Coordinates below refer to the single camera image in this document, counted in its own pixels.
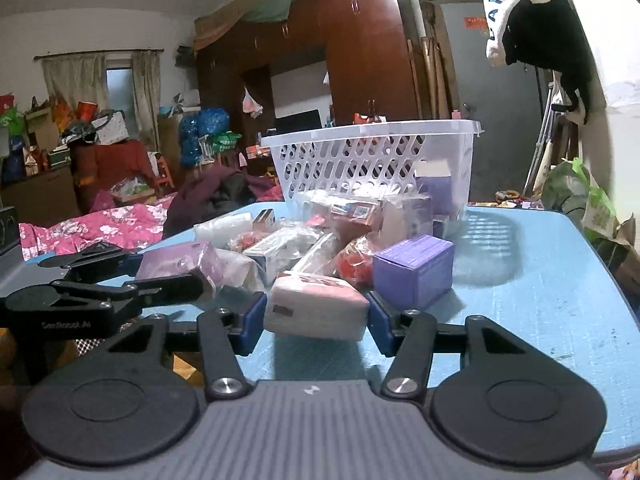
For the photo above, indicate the purple cardboard box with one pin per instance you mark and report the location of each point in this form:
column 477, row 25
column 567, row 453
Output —
column 412, row 272

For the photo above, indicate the white wrapped roll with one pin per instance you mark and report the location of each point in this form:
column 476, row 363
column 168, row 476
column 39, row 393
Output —
column 220, row 227

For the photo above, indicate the dark purple clothing pile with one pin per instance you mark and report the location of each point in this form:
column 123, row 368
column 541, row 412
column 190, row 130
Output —
column 215, row 195

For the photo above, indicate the metal crutch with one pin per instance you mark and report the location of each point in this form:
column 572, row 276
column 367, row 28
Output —
column 540, row 135

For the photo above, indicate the clear packet with colourful boxes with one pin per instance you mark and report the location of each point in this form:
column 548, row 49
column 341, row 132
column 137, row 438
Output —
column 347, row 210

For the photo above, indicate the clear wrapped packet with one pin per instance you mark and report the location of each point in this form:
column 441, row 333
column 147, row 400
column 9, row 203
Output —
column 317, row 255

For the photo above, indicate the small brown box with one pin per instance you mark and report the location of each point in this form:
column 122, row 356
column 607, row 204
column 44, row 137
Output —
column 264, row 220

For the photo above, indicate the green and white plastic bag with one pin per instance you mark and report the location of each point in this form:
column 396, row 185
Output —
column 590, row 205

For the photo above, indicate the purple tissue pack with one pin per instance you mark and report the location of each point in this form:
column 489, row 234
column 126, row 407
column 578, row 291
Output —
column 175, row 260

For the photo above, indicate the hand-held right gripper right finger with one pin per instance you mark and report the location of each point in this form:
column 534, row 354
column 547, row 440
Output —
column 380, row 325

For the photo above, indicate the pink and white tissue pack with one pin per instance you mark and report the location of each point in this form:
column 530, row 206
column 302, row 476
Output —
column 315, row 305

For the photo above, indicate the black monitor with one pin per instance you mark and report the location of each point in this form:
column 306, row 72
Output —
column 299, row 122

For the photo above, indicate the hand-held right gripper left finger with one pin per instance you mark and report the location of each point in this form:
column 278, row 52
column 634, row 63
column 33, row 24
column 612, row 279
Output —
column 253, row 324

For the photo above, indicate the small red packet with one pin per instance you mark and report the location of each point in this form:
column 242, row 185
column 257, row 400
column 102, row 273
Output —
column 246, row 241

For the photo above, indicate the red door sign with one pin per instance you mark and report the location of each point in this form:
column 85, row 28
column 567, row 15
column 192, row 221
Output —
column 476, row 23

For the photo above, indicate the white and blue box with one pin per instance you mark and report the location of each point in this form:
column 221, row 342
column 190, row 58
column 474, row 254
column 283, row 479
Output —
column 280, row 250

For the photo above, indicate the pink hanging plastic bag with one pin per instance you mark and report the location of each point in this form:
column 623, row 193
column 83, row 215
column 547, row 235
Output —
column 251, row 102

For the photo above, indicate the grey door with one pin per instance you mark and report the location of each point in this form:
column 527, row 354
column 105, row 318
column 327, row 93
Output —
column 490, row 125

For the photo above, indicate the pink floral blanket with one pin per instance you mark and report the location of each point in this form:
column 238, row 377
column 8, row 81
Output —
column 100, row 227

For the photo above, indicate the beige curtain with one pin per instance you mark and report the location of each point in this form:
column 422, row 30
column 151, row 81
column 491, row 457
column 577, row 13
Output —
column 75, row 80
column 146, row 95

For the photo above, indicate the red snack packet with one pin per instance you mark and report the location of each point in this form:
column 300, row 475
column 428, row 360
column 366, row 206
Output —
column 352, row 262

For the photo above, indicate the white tissue bundle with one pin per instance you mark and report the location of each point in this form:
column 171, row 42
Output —
column 240, row 267

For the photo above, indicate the blue plastic bag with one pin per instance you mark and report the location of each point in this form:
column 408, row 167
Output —
column 202, row 130

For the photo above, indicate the black hanging garment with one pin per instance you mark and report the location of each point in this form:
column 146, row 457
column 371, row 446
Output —
column 545, row 35

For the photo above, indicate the white plastic basket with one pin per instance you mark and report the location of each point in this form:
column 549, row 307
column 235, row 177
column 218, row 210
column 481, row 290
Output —
column 370, row 160

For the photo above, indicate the brown wooden wardrobe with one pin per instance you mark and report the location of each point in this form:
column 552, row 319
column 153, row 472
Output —
column 360, row 60

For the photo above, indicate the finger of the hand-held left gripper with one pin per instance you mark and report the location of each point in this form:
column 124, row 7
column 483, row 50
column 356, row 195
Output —
column 131, row 263
column 165, row 287

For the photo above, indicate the red armchair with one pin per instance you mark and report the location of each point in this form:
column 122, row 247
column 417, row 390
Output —
column 115, row 167

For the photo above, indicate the tall purple box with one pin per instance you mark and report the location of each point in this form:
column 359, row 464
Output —
column 442, row 190

